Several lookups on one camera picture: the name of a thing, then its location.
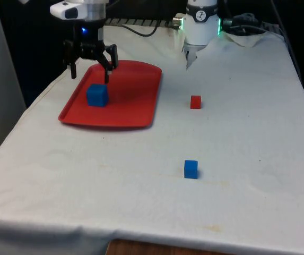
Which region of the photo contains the red tray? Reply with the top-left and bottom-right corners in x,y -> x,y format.
58,59 -> 163,130

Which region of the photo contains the small red cube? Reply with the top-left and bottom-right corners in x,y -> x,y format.
189,95 -> 203,110

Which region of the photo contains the large blue cube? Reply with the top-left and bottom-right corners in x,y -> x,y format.
86,83 -> 110,108

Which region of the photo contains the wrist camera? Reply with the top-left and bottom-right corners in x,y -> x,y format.
49,1 -> 86,21

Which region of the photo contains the black cable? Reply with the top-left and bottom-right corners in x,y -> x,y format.
222,13 -> 269,36
121,23 -> 160,38

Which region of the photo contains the small blue cube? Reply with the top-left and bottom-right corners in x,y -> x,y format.
183,159 -> 199,180

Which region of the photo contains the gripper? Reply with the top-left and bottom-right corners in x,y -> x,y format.
63,20 -> 119,84

